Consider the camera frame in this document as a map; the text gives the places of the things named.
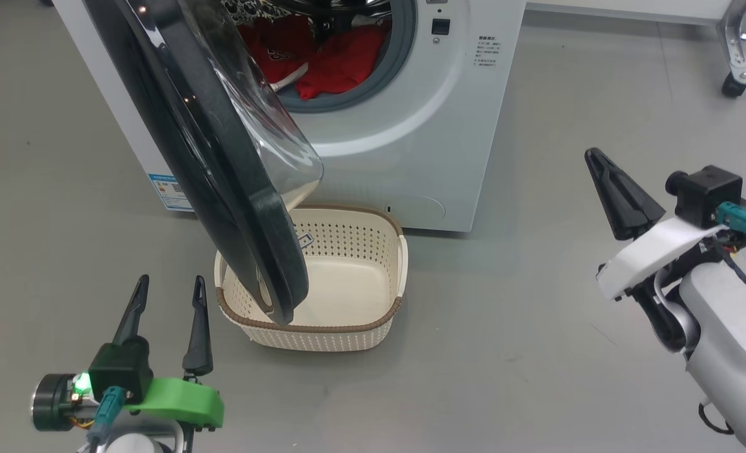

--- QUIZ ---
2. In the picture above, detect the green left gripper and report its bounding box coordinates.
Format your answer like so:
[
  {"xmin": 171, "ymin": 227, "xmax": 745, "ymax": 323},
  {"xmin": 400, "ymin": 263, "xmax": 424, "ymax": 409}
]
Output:
[{"xmin": 31, "ymin": 275, "xmax": 224, "ymax": 432}]

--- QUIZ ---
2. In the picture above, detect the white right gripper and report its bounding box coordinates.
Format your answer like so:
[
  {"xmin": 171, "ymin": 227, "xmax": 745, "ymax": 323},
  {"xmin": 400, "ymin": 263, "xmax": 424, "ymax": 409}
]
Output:
[{"xmin": 585, "ymin": 148, "xmax": 723, "ymax": 301}]

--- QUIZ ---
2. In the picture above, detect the black round glass washer door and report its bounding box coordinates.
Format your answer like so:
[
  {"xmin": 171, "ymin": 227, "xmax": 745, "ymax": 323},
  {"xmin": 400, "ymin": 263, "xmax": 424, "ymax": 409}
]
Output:
[{"xmin": 82, "ymin": 0, "xmax": 324, "ymax": 326}]

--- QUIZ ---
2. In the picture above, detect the red basketball jersey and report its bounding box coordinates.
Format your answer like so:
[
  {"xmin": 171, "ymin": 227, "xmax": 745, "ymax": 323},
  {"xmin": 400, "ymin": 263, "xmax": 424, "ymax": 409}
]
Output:
[{"xmin": 237, "ymin": 14, "xmax": 387, "ymax": 100}]

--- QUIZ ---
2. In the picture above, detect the cream perforated laundry basket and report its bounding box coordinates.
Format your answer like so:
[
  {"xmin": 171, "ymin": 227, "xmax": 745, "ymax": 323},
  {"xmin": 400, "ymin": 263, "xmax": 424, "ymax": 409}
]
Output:
[{"xmin": 214, "ymin": 204, "xmax": 409, "ymax": 352}]

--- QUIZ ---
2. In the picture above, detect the white front-load washing machine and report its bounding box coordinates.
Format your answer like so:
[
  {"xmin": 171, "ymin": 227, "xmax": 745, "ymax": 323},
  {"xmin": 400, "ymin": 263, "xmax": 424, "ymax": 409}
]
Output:
[{"xmin": 52, "ymin": 0, "xmax": 528, "ymax": 233}]

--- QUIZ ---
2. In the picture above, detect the stainless steel washer drum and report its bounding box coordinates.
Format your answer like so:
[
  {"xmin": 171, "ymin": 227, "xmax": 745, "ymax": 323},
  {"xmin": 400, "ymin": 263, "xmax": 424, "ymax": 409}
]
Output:
[{"xmin": 234, "ymin": 0, "xmax": 393, "ymax": 27}]

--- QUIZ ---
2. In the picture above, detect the blue energy label sticker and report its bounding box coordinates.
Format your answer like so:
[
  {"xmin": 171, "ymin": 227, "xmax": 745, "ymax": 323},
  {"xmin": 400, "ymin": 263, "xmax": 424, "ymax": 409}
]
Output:
[{"xmin": 148, "ymin": 174, "xmax": 194, "ymax": 211}]

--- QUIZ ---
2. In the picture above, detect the white partition panel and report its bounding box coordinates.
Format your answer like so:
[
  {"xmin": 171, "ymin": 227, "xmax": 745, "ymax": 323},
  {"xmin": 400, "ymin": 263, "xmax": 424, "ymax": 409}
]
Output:
[{"xmin": 527, "ymin": 0, "xmax": 735, "ymax": 27}]

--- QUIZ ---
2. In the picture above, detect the black text sticker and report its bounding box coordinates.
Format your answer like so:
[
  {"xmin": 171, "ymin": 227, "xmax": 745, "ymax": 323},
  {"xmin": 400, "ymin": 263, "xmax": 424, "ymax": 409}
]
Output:
[{"xmin": 473, "ymin": 35, "xmax": 498, "ymax": 68}]

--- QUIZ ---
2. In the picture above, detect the left teal connector camera cable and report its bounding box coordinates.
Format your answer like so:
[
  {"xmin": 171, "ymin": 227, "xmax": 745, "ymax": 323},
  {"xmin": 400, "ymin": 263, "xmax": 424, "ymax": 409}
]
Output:
[{"xmin": 86, "ymin": 387, "xmax": 126, "ymax": 444}]

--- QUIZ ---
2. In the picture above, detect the teal connector camera cable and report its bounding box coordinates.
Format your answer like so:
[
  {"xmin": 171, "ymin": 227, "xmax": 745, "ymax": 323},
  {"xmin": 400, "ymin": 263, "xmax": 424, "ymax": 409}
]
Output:
[
  {"xmin": 86, "ymin": 387, "xmax": 126, "ymax": 444},
  {"xmin": 716, "ymin": 201, "xmax": 746, "ymax": 246}
]

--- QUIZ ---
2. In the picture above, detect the right teal connector camera cable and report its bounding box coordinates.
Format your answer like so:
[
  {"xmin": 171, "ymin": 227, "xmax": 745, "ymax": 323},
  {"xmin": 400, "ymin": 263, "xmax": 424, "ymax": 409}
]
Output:
[{"xmin": 716, "ymin": 201, "xmax": 746, "ymax": 246}]

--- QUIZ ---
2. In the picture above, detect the metal frame leg with caster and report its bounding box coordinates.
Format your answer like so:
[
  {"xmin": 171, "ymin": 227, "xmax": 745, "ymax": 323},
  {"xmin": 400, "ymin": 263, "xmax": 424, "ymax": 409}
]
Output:
[{"xmin": 718, "ymin": 0, "xmax": 746, "ymax": 98}]

